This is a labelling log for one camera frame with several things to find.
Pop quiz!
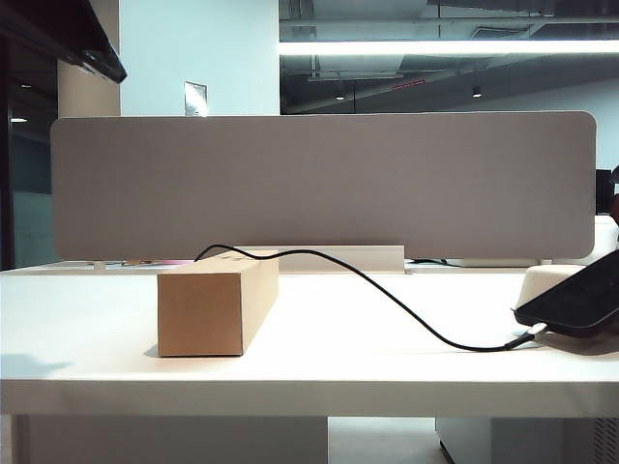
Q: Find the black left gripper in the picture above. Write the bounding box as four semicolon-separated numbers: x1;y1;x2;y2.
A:
0;0;129;83

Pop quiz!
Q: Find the black charging cable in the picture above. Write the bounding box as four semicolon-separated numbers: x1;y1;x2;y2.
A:
192;245;550;352

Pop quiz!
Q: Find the black smartphone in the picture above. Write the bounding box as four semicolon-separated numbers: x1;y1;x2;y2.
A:
513;248;619;339

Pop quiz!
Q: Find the pink paper sheet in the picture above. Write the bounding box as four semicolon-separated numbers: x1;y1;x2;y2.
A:
103;258;192;270

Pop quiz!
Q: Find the brown cardboard box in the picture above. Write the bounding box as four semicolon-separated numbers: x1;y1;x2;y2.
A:
158;249;280;358

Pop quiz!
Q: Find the grey fabric desk divider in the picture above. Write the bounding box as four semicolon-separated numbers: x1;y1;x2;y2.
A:
49;110;600;262

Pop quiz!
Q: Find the long ceiling light strip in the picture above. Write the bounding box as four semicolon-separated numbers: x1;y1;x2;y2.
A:
279;40;619;56

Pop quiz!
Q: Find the beige pulp tray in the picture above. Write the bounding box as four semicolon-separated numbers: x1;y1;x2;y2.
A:
519;263;619;358

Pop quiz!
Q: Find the black computer monitor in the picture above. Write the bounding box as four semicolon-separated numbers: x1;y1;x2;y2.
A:
596;168;612;215

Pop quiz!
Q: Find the white rounded object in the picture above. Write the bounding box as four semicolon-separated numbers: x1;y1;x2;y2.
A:
593;215;619;257

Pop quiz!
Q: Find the person in dark clothes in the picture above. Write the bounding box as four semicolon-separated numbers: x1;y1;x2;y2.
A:
608;163;619;243

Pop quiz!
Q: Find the white under-desk cabinet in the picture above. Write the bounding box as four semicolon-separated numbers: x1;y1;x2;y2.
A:
434;416;619;464

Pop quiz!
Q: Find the white wall poster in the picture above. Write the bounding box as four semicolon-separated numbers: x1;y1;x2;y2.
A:
183;80;210;118

